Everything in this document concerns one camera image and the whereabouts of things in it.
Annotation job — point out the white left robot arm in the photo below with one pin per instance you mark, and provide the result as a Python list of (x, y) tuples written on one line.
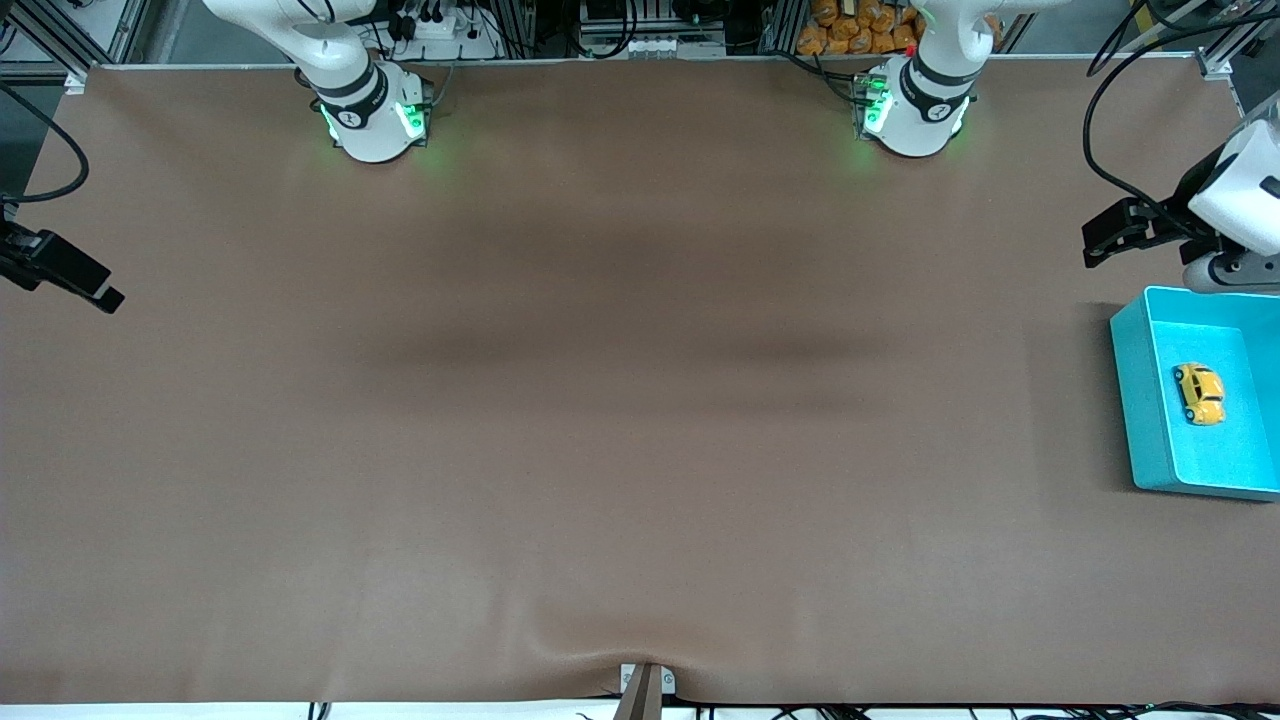
[(925, 110)]

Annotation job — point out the aluminium rack with connectors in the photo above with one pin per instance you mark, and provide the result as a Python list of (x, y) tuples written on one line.
[(650, 30)]

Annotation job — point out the teal plastic box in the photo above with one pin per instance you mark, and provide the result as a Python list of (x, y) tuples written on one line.
[(1200, 460)]

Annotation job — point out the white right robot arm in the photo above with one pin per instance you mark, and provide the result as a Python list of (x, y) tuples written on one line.
[(360, 100)]

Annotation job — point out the yellow beetle toy car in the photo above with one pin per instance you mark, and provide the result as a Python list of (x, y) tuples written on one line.
[(1200, 393)]

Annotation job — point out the aluminium frame post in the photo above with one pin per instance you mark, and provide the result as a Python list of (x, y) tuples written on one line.
[(78, 80), (1215, 60)]

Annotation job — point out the heap of orange round items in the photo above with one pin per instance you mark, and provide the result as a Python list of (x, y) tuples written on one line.
[(860, 30)]

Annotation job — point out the brown post with white bracket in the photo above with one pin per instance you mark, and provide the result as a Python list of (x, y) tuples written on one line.
[(647, 690)]

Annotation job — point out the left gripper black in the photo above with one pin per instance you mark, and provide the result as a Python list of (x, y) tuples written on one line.
[(1178, 214)]

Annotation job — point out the white power strip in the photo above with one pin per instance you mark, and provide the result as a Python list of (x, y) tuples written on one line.
[(440, 25)]

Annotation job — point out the brown table mat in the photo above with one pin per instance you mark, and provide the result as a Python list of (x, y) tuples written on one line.
[(640, 400)]

